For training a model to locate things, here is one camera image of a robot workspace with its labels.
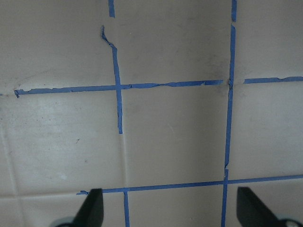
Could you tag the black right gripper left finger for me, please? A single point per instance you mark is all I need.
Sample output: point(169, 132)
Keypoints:
point(91, 213)

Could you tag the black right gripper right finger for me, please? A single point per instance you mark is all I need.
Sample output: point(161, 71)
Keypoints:
point(252, 212)

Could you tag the brown paper table cover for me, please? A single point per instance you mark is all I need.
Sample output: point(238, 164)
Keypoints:
point(167, 105)

